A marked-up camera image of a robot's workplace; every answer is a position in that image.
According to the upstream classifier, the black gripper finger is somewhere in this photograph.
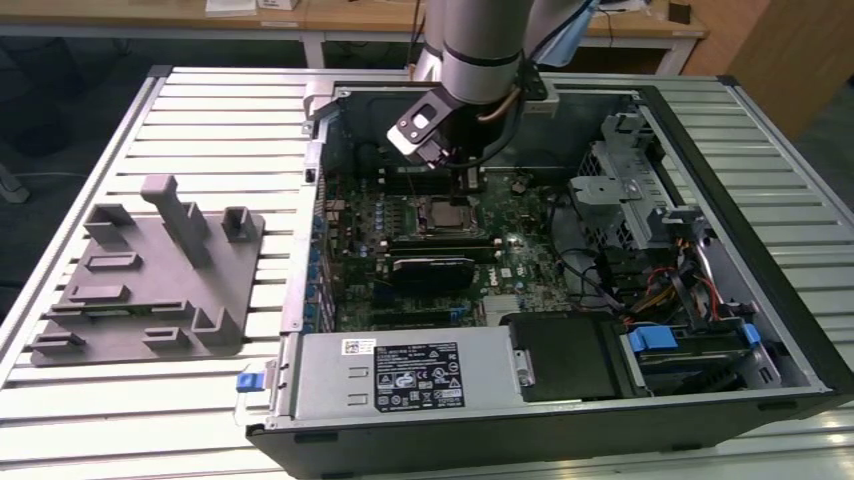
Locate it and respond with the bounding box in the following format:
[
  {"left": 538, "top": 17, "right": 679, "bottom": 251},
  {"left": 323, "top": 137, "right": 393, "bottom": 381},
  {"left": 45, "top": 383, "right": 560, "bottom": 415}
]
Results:
[{"left": 457, "top": 167, "right": 483, "bottom": 207}]

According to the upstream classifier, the silver CPU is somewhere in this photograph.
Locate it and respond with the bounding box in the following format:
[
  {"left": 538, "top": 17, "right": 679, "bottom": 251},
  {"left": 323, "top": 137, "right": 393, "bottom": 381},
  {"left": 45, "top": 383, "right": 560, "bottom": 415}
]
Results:
[{"left": 428, "top": 201, "right": 476, "bottom": 230}]

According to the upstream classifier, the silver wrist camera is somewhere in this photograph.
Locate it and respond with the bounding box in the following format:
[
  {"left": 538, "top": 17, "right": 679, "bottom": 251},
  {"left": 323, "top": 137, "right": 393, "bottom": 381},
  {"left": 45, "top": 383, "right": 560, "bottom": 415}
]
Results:
[{"left": 385, "top": 87, "right": 461, "bottom": 171}]

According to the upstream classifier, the silver power supply unit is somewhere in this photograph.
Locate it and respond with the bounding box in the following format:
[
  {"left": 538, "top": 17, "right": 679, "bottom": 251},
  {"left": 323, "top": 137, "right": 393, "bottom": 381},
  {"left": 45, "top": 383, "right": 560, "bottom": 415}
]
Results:
[{"left": 291, "top": 327, "right": 529, "bottom": 422}]

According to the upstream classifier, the black plastic shroud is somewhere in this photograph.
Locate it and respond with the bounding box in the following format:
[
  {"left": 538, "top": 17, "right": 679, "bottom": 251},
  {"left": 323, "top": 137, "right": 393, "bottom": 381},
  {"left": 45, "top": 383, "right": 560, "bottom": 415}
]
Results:
[{"left": 505, "top": 312, "right": 639, "bottom": 405}]

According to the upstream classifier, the grey parts rack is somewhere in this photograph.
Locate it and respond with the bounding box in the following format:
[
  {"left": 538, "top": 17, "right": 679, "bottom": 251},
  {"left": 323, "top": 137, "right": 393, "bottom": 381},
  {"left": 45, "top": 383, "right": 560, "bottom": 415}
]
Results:
[{"left": 29, "top": 174, "right": 268, "bottom": 369}]

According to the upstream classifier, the red flat cable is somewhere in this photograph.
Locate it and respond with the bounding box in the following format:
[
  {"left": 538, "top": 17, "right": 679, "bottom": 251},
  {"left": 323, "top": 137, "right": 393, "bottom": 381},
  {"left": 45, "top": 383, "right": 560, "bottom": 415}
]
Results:
[{"left": 707, "top": 279, "right": 727, "bottom": 321}]

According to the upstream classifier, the grey plastic case latch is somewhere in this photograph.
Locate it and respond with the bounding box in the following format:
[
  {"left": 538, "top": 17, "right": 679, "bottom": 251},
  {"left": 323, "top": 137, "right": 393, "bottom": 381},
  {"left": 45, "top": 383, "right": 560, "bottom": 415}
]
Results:
[{"left": 301, "top": 81, "right": 336, "bottom": 137}]

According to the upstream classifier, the wooden desk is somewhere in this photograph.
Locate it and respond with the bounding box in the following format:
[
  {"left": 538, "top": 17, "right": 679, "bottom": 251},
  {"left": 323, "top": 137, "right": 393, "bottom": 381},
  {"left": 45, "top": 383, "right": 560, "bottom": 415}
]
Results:
[{"left": 0, "top": 0, "right": 710, "bottom": 76}]

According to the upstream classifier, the wooden cabinet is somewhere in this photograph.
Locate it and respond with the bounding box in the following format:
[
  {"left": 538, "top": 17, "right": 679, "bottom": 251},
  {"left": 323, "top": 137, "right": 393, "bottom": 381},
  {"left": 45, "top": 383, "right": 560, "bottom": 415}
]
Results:
[{"left": 683, "top": 0, "right": 854, "bottom": 144}]

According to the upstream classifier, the blue release latch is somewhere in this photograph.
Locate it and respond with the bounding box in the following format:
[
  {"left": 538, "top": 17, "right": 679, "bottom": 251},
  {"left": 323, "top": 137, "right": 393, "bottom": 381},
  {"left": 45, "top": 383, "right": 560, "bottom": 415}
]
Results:
[{"left": 236, "top": 363, "right": 268, "bottom": 394}]

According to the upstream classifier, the hard disk in blue carrier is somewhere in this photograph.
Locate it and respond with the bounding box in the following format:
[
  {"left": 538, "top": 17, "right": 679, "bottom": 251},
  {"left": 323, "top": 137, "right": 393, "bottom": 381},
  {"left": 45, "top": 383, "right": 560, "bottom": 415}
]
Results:
[{"left": 618, "top": 322, "right": 783, "bottom": 399}]

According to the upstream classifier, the black open PC case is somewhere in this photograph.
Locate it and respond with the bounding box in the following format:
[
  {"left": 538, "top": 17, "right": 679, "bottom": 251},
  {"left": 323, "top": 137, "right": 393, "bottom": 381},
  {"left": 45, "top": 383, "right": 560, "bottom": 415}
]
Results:
[{"left": 243, "top": 74, "right": 854, "bottom": 480}]

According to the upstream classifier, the silver metal disk bay cage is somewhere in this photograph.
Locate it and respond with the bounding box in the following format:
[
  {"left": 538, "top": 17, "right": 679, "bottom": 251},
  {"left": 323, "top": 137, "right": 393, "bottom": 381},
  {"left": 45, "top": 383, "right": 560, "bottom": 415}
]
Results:
[{"left": 566, "top": 112, "right": 706, "bottom": 254}]

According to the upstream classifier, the green motherboard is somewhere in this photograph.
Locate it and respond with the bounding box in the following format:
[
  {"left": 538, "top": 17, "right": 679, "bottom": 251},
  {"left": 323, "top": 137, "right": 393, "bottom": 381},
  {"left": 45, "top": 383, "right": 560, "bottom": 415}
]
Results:
[{"left": 317, "top": 167, "right": 606, "bottom": 335}]

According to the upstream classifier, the CPU socket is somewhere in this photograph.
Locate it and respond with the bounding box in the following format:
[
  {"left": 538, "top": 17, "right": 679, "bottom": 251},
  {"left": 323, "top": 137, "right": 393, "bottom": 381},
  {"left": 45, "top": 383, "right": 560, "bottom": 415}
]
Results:
[{"left": 413, "top": 194, "right": 487, "bottom": 237}]

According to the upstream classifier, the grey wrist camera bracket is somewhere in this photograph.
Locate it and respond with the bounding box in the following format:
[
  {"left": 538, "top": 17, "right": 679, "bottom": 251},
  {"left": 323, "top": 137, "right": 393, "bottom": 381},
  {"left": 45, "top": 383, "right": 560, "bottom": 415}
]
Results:
[{"left": 529, "top": 82, "right": 560, "bottom": 119}]

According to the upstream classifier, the grey chair base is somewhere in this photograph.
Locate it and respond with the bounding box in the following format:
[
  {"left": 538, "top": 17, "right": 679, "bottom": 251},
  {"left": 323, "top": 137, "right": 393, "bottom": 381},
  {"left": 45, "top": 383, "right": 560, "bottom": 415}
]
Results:
[{"left": 0, "top": 164, "right": 29, "bottom": 205}]

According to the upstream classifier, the black graphics card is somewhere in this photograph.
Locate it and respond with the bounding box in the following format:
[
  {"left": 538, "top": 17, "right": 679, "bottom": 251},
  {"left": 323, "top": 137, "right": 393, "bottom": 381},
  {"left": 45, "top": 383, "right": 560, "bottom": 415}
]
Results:
[{"left": 388, "top": 255, "right": 480, "bottom": 293}]

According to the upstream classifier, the silver finned heat sink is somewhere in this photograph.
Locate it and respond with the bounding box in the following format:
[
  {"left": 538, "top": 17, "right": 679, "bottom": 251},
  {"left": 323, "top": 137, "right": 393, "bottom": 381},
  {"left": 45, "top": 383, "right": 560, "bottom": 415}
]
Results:
[{"left": 480, "top": 293, "right": 524, "bottom": 322}]

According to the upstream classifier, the green RAM stick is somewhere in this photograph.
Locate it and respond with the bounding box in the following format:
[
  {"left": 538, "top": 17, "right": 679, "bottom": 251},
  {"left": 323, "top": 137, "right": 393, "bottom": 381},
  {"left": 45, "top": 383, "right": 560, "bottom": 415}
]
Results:
[{"left": 78, "top": 305, "right": 183, "bottom": 317}]

